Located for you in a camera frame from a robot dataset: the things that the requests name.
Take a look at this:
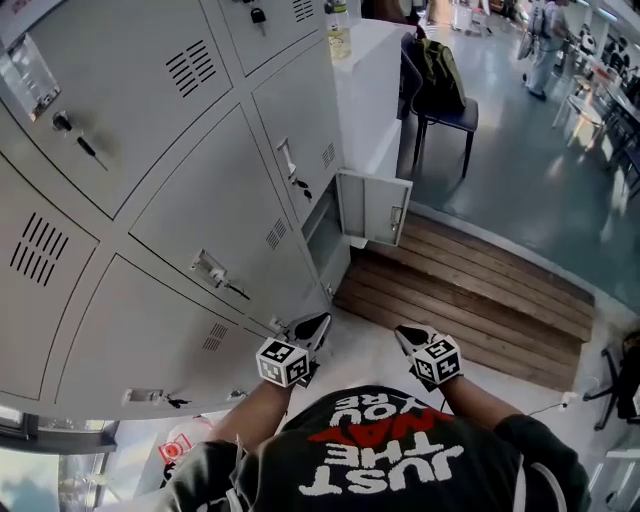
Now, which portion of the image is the clear bottle yellow liquid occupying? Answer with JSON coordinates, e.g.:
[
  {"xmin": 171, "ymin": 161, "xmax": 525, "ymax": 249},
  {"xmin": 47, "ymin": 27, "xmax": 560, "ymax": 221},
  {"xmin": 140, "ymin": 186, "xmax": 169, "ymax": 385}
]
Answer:
[{"xmin": 323, "ymin": 0, "xmax": 352, "ymax": 62}]

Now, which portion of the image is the grey metal locker cabinet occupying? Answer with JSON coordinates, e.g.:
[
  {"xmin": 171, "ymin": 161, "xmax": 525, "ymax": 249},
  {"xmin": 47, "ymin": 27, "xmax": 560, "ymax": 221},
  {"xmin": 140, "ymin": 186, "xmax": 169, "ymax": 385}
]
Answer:
[{"xmin": 0, "ymin": 0, "xmax": 361, "ymax": 422}]

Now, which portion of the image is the white counter unit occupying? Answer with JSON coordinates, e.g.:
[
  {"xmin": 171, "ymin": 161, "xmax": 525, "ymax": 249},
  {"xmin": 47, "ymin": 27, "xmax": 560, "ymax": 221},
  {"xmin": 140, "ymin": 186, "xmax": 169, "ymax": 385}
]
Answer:
[{"xmin": 327, "ymin": 18, "xmax": 419, "ymax": 176}]

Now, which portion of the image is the dark blue chair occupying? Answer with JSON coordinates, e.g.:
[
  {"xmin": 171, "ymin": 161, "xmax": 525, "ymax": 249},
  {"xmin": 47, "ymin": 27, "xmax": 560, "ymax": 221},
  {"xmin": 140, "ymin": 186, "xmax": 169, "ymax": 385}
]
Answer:
[{"xmin": 399, "ymin": 30, "xmax": 480, "ymax": 179}]

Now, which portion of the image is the person's right forearm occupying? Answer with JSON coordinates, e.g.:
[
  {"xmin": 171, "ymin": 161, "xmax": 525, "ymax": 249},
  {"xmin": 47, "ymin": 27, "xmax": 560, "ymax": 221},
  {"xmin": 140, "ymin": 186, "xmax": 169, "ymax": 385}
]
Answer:
[{"xmin": 439, "ymin": 374, "xmax": 526, "ymax": 431}]

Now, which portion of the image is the dark work table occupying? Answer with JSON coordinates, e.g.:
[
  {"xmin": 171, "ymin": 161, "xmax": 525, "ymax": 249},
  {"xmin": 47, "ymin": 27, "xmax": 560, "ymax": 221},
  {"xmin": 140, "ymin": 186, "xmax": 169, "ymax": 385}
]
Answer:
[{"xmin": 569, "ymin": 14, "xmax": 640, "ymax": 196}]

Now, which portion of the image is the olive green backpack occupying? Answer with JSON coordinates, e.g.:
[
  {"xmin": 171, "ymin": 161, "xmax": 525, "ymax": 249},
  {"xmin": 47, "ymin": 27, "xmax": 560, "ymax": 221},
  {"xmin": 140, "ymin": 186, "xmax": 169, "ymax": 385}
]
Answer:
[{"xmin": 412, "ymin": 35, "xmax": 467, "ymax": 114}]

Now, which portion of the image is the white plug with black cord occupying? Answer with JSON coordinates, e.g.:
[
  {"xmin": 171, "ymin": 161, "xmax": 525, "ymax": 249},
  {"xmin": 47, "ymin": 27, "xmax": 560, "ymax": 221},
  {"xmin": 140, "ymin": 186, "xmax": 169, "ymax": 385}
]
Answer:
[{"xmin": 528, "ymin": 391, "xmax": 580, "ymax": 416}]

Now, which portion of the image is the black framed window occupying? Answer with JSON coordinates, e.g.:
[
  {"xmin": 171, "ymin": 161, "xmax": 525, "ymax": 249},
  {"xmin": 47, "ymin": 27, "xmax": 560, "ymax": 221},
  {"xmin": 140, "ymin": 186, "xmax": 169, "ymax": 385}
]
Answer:
[{"xmin": 0, "ymin": 404, "xmax": 119, "ymax": 512}]

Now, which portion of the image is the person's left forearm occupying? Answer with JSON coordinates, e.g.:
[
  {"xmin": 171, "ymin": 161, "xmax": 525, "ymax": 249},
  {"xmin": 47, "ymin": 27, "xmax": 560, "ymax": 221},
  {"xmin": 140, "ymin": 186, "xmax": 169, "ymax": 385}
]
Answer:
[{"xmin": 207, "ymin": 377, "xmax": 291, "ymax": 449}]

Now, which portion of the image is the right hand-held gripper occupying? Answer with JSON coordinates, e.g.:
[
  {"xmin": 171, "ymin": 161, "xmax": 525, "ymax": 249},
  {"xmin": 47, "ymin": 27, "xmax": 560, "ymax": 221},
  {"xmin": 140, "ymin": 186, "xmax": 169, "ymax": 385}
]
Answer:
[{"xmin": 394, "ymin": 324, "xmax": 462, "ymax": 391}]

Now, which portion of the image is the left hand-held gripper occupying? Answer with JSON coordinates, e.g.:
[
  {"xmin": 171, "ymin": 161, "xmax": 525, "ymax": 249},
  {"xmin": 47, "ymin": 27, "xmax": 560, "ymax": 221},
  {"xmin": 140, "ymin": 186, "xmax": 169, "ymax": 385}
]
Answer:
[{"xmin": 255, "ymin": 312, "xmax": 332, "ymax": 389}]

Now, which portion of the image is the grey locker door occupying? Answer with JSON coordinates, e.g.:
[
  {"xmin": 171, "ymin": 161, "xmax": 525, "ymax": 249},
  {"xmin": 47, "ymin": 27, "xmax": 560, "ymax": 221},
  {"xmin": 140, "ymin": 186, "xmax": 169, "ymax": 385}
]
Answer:
[{"xmin": 335, "ymin": 168, "xmax": 414, "ymax": 248}]

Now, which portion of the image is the person's dark printed t-shirt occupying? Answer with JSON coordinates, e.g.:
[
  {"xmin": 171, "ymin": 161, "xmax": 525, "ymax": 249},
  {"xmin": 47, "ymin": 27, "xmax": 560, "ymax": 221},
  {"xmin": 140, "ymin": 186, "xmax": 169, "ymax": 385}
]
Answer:
[{"xmin": 159, "ymin": 383, "xmax": 591, "ymax": 512}]

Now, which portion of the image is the wooden step platform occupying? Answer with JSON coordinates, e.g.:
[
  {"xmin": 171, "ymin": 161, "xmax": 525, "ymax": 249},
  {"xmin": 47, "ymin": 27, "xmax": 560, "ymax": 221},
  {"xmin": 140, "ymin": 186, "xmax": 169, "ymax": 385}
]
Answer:
[{"xmin": 332, "ymin": 207, "xmax": 596, "ymax": 394}]

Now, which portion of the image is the black stand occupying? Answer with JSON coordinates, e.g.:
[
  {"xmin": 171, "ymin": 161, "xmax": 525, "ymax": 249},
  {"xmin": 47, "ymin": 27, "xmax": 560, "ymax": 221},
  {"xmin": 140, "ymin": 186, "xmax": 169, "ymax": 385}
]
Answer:
[{"xmin": 582, "ymin": 329, "xmax": 640, "ymax": 431}]

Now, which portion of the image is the white chair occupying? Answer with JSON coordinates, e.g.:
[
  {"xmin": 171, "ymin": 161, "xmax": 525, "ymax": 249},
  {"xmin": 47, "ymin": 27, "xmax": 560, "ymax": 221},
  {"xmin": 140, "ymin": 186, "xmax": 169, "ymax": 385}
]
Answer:
[{"xmin": 552, "ymin": 74, "xmax": 609, "ymax": 149}]

